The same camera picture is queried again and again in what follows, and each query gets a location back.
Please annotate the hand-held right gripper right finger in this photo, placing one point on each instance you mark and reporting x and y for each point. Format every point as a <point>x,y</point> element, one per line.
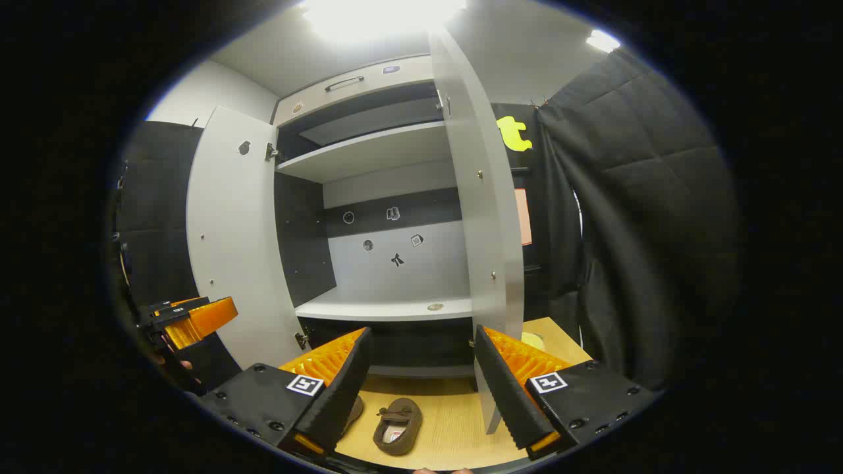
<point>504,388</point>

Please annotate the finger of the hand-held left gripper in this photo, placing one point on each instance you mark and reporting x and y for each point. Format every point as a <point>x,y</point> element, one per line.
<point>201,319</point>

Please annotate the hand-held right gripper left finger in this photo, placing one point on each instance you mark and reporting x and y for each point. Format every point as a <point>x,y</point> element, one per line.
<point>339,395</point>

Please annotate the brown fuzzy shoe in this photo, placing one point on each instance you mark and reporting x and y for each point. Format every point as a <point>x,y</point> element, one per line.
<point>398,434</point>
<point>353,411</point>

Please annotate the grey shoe cabinet door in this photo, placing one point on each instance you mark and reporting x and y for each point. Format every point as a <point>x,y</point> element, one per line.
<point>487,217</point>
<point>230,250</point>

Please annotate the grey shoe cabinet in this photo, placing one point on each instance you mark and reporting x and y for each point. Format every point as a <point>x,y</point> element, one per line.
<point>388,151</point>

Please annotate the grey cabinet drawer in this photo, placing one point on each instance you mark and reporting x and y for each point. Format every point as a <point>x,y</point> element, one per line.
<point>395,82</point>

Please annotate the yellow plush toy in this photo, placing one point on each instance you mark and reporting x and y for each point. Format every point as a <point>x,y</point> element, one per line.
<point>533,340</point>

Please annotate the black backdrop cloth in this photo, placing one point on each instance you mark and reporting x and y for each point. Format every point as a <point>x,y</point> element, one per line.
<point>155,217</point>
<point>645,217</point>

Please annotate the large bright ceiling light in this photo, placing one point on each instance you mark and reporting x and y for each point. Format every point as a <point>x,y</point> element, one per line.
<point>382,16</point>

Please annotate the long ceiling light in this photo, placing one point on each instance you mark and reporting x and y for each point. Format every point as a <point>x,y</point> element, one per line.
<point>602,41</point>

